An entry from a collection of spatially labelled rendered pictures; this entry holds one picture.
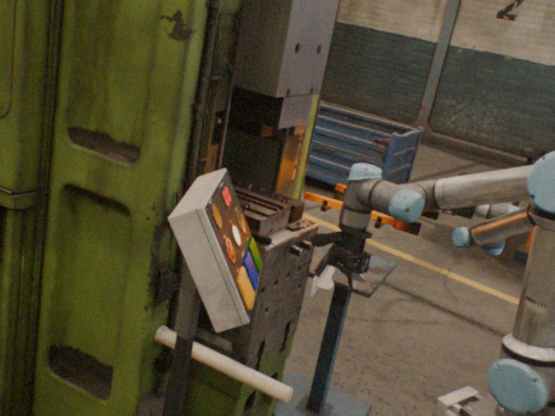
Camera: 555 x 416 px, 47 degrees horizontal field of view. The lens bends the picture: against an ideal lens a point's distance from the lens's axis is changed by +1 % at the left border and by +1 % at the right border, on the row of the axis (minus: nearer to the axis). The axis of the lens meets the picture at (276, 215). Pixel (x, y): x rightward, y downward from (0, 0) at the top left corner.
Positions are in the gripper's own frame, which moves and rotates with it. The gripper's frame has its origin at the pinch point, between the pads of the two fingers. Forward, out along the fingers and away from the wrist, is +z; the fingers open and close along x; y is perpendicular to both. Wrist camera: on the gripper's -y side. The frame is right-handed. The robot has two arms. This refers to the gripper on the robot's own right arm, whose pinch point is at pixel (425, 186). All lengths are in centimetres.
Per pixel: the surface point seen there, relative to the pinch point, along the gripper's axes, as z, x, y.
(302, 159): 46.0, -15.5, -0.8
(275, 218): 35, -62, 9
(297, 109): 35, -61, -27
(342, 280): 16.3, -28.9, 36.0
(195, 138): 50, -94, -18
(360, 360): 15, 44, 106
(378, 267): 8.9, -4.7, 36.0
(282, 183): 47, -31, 6
